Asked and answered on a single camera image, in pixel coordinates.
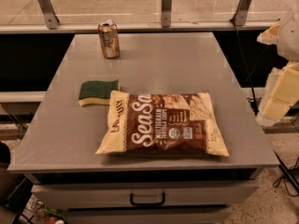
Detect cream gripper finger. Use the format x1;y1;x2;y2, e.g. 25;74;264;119
256;62;299;127
257;20;281;45

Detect orange soda can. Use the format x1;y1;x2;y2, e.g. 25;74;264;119
98;20;120;59

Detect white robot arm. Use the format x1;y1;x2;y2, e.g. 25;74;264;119
256;4;299;127

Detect brown tortilla chips bag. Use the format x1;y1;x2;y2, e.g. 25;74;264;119
97;91;229;157

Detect green and yellow sponge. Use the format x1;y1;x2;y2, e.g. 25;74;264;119
78;79;120;106

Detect colourful items under table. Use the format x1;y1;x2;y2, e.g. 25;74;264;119
18;194;67;224

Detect right metal railing bracket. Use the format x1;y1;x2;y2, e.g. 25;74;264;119
231;0;252;26

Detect metal railing bracket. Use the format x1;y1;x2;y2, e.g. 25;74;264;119
161;0;172;28
231;0;252;26
37;0;60;29

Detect black cable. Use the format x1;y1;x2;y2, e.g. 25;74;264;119
233;23;299;198

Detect middle metal railing bracket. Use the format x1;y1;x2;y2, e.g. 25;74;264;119
161;0;172;28

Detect grey drawer with black handle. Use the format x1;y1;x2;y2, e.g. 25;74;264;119
32;180;258;210

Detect left metal railing bracket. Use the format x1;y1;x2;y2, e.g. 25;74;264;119
37;0;60;29

